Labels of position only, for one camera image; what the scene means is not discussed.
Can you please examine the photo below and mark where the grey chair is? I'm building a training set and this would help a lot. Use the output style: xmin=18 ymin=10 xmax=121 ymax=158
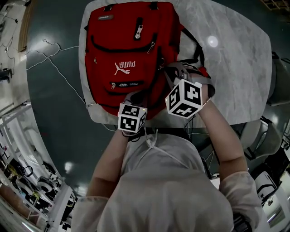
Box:
xmin=239 ymin=116 xmax=289 ymax=160
xmin=266 ymin=51 xmax=290 ymax=107

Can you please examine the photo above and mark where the person's white shirt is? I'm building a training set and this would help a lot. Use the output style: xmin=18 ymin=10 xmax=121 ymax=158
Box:
xmin=72 ymin=133 xmax=264 ymax=232

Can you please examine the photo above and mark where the person's left forearm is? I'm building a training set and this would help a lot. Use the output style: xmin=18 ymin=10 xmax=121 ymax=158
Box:
xmin=87 ymin=130 xmax=129 ymax=198

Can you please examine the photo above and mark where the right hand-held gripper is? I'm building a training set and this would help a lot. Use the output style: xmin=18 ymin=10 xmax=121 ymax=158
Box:
xmin=164 ymin=63 xmax=216 ymax=119

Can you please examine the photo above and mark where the red backpack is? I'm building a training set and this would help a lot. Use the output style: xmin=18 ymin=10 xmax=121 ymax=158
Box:
xmin=84 ymin=1 xmax=210 ymax=120

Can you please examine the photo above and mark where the white marble table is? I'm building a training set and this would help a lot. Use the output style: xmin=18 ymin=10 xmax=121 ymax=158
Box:
xmin=78 ymin=0 xmax=273 ymax=129

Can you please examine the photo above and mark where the curved white counter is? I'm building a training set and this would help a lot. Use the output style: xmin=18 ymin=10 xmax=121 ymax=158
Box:
xmin=0 ymin=102 xmax=77 ymax=232

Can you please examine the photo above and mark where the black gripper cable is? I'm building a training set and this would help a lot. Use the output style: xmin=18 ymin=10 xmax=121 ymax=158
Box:
xmin=184 ymin=115 xmax=218 ymax=178
xmin=121 ymin=128 xmax=146 ymax=143

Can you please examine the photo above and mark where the grey strap buckle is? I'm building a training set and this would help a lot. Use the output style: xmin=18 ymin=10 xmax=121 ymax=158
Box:
xmin=232 ymin=213 xmax=252 ymax=232

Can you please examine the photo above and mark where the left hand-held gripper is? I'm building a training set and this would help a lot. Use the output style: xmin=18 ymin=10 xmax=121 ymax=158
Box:
xmin=117 ymin=89 xmax=150 ymax=134

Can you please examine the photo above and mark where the person's right forearm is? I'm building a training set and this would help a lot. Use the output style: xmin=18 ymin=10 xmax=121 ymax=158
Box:
xmin=196 ymin=99 xmax=249 ymax=182

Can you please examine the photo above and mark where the white cable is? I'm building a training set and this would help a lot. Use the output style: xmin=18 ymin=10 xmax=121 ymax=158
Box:
xmin=26 ymin=38 xmax=87 ymax=105

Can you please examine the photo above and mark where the wooden plank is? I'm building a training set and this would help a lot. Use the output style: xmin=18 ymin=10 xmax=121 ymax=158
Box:
xmin=17 ymin=0 xmax=39 ymax=53

